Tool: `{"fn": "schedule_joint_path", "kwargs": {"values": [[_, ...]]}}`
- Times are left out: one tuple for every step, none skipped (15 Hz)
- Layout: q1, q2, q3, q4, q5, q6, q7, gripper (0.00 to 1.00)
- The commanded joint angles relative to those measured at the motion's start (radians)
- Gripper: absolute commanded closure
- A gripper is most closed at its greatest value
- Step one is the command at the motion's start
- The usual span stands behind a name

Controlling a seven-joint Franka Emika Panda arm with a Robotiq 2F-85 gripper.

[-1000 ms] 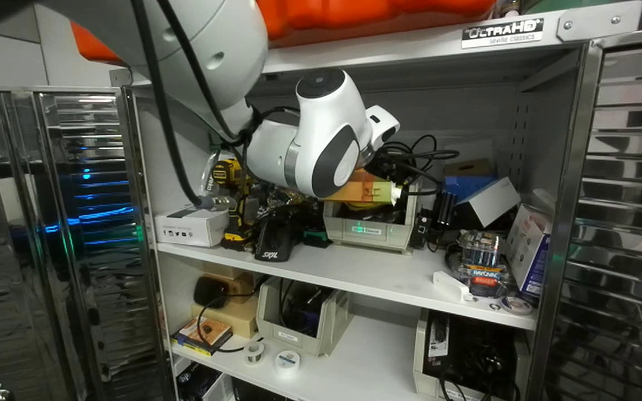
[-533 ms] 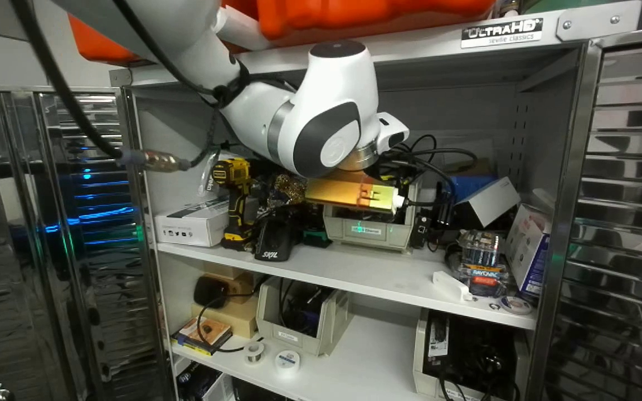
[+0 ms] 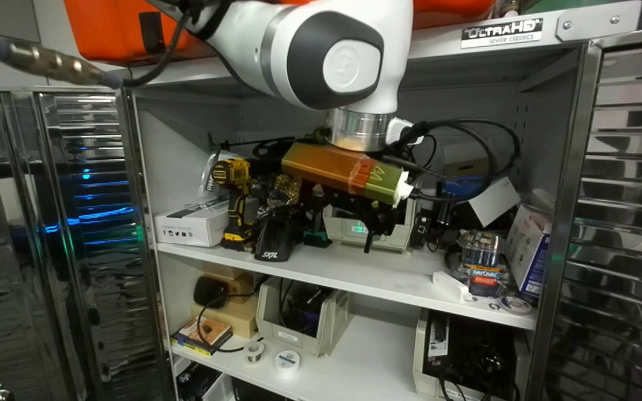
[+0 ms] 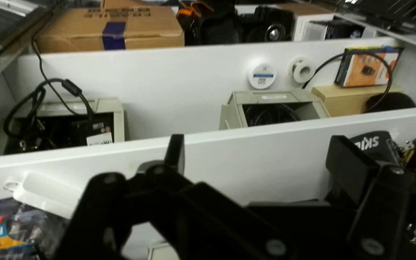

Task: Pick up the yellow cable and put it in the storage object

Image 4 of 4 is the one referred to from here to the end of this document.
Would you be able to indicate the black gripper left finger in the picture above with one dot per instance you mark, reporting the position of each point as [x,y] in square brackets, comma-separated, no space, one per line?
[159,216]

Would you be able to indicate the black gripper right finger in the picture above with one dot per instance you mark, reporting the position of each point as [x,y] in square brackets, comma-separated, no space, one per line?
[376,202]

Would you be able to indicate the black round object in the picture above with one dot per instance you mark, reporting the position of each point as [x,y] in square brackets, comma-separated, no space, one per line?
[390,101]

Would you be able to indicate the white storage bin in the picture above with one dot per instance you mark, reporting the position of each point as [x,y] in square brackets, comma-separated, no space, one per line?
[332,26]

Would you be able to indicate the black fabric pouch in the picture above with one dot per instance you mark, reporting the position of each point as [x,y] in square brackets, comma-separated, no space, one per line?
[374,144]

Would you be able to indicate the tan box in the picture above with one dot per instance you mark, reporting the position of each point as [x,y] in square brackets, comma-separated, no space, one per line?
[343,98]

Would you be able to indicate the small white plastic piece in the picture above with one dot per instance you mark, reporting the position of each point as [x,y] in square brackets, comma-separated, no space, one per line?
[44,192]

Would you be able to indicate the metal shelf unit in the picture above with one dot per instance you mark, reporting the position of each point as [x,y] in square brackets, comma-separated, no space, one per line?
[169,95]

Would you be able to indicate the orange packaged item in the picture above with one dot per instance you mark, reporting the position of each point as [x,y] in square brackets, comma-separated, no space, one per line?
[367,66]

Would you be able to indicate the white device lower shelf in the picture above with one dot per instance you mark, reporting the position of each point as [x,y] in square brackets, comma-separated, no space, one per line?
[275,102]

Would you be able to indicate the white tape roll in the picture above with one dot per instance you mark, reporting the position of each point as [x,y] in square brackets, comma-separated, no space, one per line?
[301,69]

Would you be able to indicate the white round disc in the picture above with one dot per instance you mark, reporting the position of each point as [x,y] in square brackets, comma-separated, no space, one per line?
[262,75]

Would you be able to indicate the cardboard box with blue tape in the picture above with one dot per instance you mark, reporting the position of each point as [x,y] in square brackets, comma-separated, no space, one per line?
[107,26]

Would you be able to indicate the black speaker device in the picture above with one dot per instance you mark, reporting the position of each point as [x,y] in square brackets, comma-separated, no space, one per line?
[246,21]

